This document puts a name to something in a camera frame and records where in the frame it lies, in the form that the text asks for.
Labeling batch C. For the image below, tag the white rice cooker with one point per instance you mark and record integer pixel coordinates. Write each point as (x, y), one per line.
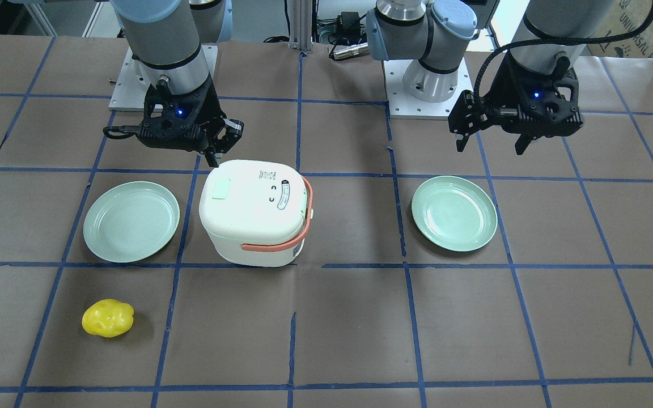
(256, 213)

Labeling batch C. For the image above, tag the black power adapter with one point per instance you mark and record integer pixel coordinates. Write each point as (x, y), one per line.
(349, 23)

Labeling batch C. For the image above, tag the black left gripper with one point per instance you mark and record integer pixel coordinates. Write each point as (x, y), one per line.
(499, 93)

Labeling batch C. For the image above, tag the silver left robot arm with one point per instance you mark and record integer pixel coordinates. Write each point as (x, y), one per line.
(437, 33)

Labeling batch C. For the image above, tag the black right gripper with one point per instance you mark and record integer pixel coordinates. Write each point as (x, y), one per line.
(211, 109)

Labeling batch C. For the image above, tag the green plate near right arm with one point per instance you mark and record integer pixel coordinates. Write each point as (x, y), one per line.
(131, 222)

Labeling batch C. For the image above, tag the green plate near left arm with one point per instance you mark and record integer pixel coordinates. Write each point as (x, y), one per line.
(454, 213)

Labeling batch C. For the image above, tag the aluminium frame post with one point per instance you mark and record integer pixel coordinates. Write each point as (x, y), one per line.
(300, 22)

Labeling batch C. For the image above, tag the yellow toy potato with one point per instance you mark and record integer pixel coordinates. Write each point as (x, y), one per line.
(108, 318)

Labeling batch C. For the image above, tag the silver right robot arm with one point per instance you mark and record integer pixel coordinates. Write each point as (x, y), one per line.
(167, 34)

